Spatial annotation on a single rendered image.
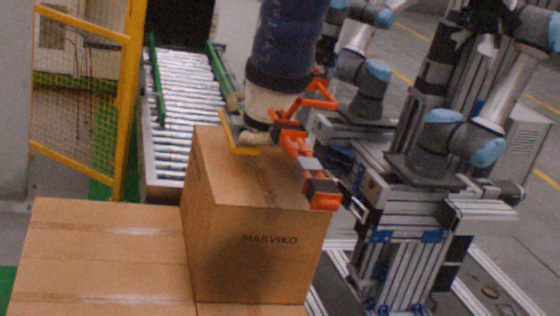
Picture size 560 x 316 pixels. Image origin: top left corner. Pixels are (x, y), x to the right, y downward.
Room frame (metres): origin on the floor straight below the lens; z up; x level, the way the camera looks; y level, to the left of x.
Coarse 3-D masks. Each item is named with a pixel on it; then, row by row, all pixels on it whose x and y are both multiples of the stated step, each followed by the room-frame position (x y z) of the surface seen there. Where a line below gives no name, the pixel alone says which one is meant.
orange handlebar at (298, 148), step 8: (320, 88) 2.11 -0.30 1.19; (328, 96) 2.02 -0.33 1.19; (304, 104) 1.91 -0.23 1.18; (312, 104) 1.92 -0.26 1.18; (320, 104) 1.93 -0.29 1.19; (328, 104) 1.94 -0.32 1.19; (336, 104) 1.95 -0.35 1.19; (272, 112) 1.73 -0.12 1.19; (280, 112) 1.76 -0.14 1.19; (272, 120) 1.69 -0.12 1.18; (288, 144) 1.51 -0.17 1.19; (296, 144) 1.50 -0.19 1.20; (304, 144) 1.52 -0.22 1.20; (288, 152) 1.49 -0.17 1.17; (296, 152) 1.46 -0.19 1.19; (304, 152) 1.48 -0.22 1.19; (304, 176) 1.34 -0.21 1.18; (320, 176) 1.34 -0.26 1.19; (320, 200) 1.22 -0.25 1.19; (328, 200) 1.22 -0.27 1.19; (336, 200) 1.23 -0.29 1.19; (328, 208) 1.21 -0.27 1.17
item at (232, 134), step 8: (224, 112) 1.93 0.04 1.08; (232, 112) 1.89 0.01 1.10; (240, 112) 1.96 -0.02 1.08; (224, 120) 1.86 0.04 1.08; (224, 128) 1.81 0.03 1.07; (232, 128) 1.80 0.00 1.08; (240, 128) 1.75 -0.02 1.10; (232, 136) 1.74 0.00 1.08; (232, 144) 1.68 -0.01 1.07; (240, 144) 1.68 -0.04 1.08; (248, 144) 1.69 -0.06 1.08; (232, 152) 1.65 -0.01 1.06; (240, 152) 1.65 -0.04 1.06; (248, 152) 1.66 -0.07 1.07; (256, 152) 1.67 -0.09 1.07
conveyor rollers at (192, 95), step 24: (144, 48) 4.24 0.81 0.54; (168, 72) 3.77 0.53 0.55; (192, 72) 3.90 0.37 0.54; (168, 96) 3.32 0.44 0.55; (192, 96) 3.44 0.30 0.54; (216, 96) 3.50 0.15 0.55; (168, 120) 2.96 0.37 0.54; (192, 120) 3.08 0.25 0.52; (216, 120) 3.12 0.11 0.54; (168, 144) 2.69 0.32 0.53; (168, 168) 2.42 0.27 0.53
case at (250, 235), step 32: (192, 160) 1.98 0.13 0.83; (224, 160) 1.81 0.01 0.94; (256, 160) 1.86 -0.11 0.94; (288, 160) 1.92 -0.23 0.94; (192, 192) 1.87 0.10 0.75; (224, 192) 1.58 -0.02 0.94; (256, 192) 1.63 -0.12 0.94; (288, 192) 1.67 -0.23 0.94; (192, 224) 1.77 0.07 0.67; (224, 224) 1.51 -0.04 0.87; (256, 224) 1.54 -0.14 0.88; (288, 224) 1.57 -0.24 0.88; (320, 224) 1.60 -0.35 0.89; (192, 256) 1.67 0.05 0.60; (224, 256) 1.52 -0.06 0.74; (256, 256) 1.55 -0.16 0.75; (288, 256) 1.58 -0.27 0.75; (224, 288) 1.53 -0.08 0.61; (256, 288) 1.56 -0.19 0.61; (288, 288) 1.59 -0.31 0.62
